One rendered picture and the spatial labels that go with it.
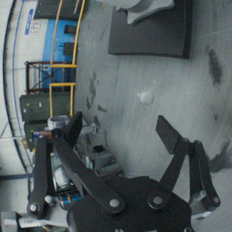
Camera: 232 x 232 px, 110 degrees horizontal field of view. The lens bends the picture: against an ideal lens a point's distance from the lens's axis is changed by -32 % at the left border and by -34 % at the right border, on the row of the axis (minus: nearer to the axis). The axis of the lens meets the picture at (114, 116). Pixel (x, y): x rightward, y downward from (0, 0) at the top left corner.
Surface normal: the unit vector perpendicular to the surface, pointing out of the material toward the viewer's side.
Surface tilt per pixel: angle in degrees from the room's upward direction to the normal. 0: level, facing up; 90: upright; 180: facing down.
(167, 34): 3
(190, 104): 0
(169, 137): 30
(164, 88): 0
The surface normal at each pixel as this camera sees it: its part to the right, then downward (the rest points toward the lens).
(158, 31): -0.85, 0.14
